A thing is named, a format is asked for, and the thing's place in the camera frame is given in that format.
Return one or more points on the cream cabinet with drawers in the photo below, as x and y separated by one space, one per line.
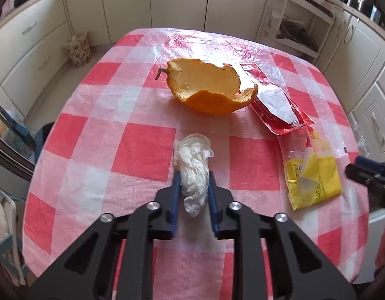
364 68

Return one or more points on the orange peel with stem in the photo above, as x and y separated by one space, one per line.
211 103

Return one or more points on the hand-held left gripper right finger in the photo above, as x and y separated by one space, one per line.
212 195

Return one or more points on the white tissue paper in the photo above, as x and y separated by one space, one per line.
194 168

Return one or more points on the red checkered plastic tablecloth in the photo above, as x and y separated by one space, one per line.
142 150

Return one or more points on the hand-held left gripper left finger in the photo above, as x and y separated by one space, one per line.
177 189

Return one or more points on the black wok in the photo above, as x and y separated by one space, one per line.
298 34

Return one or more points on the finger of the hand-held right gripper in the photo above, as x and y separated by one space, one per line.
356 173
367 162

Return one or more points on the white shelf rack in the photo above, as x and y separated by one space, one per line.
317 14

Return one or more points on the red and white wrapper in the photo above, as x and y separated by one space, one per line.
273 100

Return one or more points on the yellow plastic packet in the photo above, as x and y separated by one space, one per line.
320 175

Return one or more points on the floral waste bin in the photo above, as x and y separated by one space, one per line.
80 50

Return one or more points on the white appliance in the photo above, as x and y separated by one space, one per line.
378 222

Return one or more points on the cream kitchen cabinets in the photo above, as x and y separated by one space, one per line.
123 3

